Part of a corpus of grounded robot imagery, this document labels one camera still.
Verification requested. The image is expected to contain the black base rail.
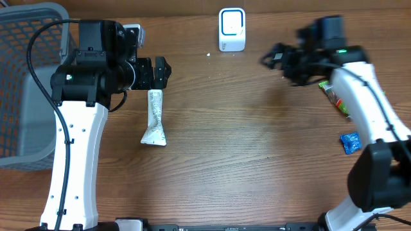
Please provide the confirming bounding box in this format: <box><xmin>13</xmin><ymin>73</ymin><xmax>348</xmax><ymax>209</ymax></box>
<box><xmin>96</xmin><ymin>218</ymin><xmax>377</xmax><ymax>231</ymax></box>

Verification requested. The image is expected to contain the blue snack wrapper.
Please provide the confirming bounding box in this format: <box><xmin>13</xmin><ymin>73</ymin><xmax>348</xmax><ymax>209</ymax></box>
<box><xmin>340</xmin><ymin>132</ymin><xmax>362</xmax><ymax>155</ymax></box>

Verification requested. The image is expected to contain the grey plastic basket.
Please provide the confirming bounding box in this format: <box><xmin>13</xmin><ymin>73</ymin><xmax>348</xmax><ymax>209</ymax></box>
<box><xmin>1</xmin><ymin>3</ymin><xmax>69</xmax><ymax>171</ymax></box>

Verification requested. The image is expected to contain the green snack bag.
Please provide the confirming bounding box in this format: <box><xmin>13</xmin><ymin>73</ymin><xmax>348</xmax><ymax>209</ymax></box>
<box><xmin>319</xmin><ymin>80</ymin><xmax>352</xmax><ymax>118</ymax></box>

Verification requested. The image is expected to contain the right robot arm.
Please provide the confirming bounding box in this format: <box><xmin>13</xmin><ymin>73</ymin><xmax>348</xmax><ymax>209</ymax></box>
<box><xmin>260</xmin><ymin>15</ymin><xmax>410</xmax><ymax>230</ymax></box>

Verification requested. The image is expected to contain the white barcode scanner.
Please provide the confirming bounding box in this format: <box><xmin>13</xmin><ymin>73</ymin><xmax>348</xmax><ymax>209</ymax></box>
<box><xmin>218</xmin><ymin>8</ymin><xmax>246</xmax><ymax>52</ymax></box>

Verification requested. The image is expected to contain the white tube with gold cap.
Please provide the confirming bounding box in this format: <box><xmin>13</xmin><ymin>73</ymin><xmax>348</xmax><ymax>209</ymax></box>
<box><xmin>141</xmin><ymin>89</ymin><xmax>167</xmax><ymax>146</ymax></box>

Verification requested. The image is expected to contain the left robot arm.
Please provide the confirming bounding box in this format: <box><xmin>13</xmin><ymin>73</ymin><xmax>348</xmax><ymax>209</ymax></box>
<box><xmin>39</xmin><ymin>20</ymin><xmax>171</xmax><ymax>231</ymax></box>

